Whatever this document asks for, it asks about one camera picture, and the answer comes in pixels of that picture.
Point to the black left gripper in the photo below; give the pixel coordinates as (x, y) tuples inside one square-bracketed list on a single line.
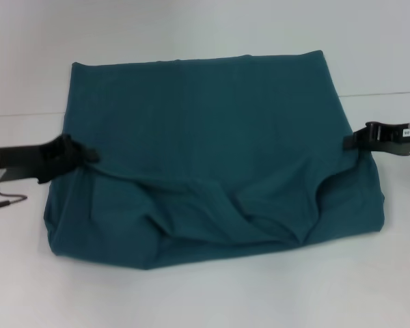
[(20, 162)]

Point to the teal blue printed t-shirt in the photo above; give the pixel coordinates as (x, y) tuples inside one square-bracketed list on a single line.
[(208, 153)]

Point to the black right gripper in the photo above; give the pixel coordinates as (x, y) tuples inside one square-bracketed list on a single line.
[(396, 136)]

